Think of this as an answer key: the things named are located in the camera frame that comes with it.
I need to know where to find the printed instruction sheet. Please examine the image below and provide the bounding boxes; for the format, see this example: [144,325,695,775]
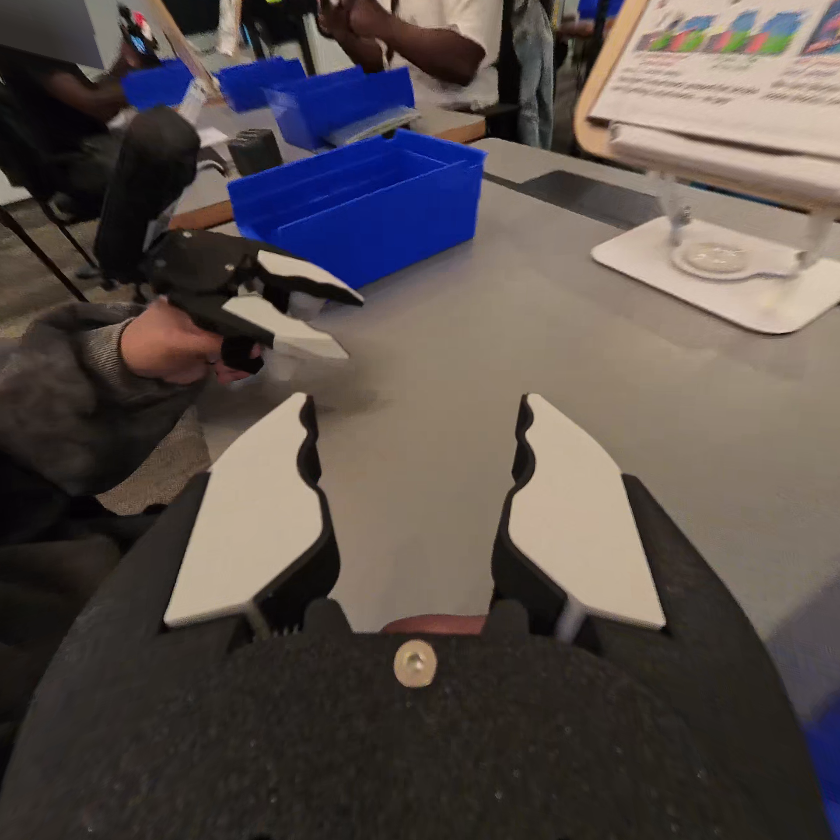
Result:
[587,0,840,158]

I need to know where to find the clear plastic bag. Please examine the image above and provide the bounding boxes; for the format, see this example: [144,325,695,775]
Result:
[325,108,421,147]

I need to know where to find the blue plastic bin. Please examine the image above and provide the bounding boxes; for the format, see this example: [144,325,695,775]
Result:
[121,60,194,111]
[262,66,417,152]
[217,58,308,112]
[227,128,488,290]

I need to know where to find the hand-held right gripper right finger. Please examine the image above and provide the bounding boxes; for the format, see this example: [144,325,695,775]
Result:
[491,392,668,642]

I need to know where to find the white wooden document stand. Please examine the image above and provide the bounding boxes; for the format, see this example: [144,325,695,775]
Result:
[574,0,840,336]

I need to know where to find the black box device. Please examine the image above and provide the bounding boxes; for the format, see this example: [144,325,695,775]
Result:
[226,129,284,177]

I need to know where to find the person's left hand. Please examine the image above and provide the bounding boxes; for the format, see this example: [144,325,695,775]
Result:
[120,298,265,387]

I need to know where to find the black easel frame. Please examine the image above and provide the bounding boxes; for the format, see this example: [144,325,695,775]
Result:
[0,197,99,303]

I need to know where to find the denim jacket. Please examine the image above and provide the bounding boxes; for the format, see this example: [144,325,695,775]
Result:
[505,0,555,148]

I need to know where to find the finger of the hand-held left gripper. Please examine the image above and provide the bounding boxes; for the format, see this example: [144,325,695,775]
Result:
[256,249,365,320]
[222,295,350,383]

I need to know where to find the person's right hand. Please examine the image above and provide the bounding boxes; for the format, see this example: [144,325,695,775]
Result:
[381,613,490,636]

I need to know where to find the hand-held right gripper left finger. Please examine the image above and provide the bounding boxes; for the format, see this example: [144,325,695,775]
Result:
[163,392,341,639]

